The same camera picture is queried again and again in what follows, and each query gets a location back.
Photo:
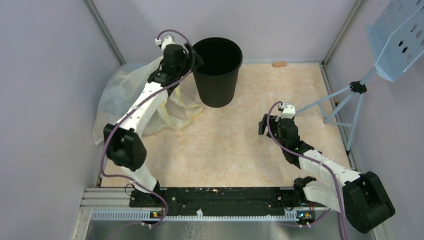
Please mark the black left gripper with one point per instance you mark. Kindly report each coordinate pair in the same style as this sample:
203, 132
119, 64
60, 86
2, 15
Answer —
197, 61

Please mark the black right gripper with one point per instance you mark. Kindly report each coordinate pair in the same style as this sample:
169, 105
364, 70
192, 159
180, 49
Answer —
263, 125

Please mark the black ribbed trash bin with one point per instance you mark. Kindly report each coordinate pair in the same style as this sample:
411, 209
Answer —
217, 78

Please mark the large translucent yellowish trash bag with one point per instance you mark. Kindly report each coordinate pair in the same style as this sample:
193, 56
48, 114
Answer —
122, 90

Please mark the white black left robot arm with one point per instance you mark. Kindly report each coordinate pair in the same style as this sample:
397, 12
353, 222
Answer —
123, 139

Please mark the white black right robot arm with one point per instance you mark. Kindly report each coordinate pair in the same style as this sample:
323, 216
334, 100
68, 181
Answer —
359, 198

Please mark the small tan wooden block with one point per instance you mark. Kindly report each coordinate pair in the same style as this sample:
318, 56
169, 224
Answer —
279, 64

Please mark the light blue tripod stand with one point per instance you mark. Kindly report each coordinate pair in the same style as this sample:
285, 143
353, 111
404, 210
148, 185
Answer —
355, 88

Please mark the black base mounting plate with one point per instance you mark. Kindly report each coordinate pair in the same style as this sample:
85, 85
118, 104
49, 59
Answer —
221, 201

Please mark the perforated light blue metal panel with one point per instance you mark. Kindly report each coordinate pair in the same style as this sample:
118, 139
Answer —
396, 36

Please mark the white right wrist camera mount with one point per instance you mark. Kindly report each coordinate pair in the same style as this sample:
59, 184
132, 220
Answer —
286, 111

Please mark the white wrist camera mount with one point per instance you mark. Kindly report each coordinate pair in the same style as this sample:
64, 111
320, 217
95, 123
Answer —
286, 111
163, 43

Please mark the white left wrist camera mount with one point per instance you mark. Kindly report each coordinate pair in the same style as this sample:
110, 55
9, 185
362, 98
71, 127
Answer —
163, 43

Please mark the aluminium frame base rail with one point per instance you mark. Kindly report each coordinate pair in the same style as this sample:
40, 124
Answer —
324, 225

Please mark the white toothed cable rail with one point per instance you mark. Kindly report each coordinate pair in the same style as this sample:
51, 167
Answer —
148, 216

